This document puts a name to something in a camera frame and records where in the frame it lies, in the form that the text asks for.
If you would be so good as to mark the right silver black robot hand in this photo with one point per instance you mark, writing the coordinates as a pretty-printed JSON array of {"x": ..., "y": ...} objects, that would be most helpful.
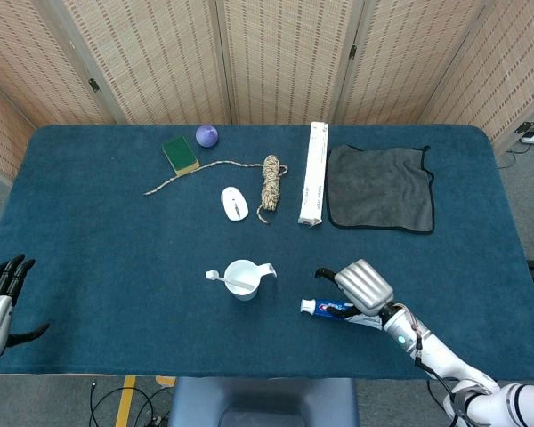
[{"x": 365, "y": 287}]

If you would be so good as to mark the blue white toothpaste tube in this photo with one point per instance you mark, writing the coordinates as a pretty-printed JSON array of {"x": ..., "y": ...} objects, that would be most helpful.
[{"x": 313, "y": 306}]

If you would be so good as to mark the white toothbrush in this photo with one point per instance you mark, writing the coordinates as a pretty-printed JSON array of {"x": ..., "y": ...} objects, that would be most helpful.
[{"x": 212, "y": 276}]

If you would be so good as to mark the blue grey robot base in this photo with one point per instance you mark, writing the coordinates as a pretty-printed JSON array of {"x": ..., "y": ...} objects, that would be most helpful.
[{"x": 262, "y": 400}]

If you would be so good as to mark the grey cloth with black trim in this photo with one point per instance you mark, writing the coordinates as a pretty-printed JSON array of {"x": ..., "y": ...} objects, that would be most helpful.
[{"x": 378, "y": 187}]

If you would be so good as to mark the long white cardboard box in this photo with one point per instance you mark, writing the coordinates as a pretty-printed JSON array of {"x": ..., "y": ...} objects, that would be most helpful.
[{"x": 313, "y": 178}]

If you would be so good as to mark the blue tablecloth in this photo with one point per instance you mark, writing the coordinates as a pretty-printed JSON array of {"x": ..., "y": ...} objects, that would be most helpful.
[{"x": 93, "y": 244}]

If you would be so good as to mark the white computer mouse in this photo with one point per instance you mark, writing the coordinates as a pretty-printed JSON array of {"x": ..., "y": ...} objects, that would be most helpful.
[{"x": 234, "y": 203}]

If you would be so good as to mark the purple ball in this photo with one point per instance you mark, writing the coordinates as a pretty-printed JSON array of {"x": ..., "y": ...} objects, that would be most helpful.
[{"x": 207, "y": 136}]

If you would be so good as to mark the green yellow sponge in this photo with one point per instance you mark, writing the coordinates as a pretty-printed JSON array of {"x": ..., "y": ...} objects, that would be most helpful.
[{"x": 180, "y": 153}]

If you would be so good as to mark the black screen hinge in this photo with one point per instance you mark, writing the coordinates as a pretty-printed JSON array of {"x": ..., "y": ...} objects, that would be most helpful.
[
  {"x": 94, "y": 85},
  {"x": 353, "y": 51}
]

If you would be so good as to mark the bamboo folding screen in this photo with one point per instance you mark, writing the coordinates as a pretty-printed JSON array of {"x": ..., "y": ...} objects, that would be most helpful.
[{"x": 285, "y": 58}]

